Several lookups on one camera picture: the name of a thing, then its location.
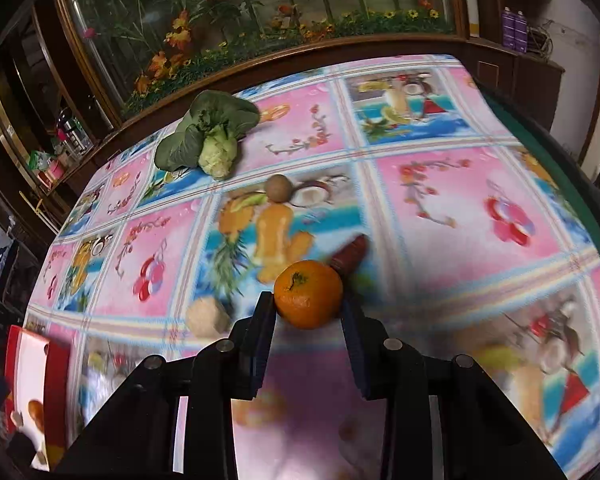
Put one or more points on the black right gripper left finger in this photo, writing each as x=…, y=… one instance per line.
x=235, y=366

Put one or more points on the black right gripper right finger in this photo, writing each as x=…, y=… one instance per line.
x=382, y=366

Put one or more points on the orange mandarin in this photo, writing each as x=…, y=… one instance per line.
x=308, y=294
x=36, y=413

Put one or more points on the beige cake piece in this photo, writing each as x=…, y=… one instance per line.
x=205, y=317

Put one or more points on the colourful fruit print tablecloth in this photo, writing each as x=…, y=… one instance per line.
x=484, y=239

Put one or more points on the small brown longan fruit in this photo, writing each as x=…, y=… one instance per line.
x=278, y=189

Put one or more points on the red rimmed white tray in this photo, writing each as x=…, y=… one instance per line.
x=36, y=371

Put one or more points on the green leafy bok choy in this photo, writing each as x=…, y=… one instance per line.
x=208, y=136

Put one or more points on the bottles on left shelf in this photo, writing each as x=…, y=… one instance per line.
x=69, y=144

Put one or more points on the glass plant display cabinet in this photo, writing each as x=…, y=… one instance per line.
x=136, y=53

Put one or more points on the purple bottles on shelf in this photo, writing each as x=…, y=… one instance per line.
x=514, y=31

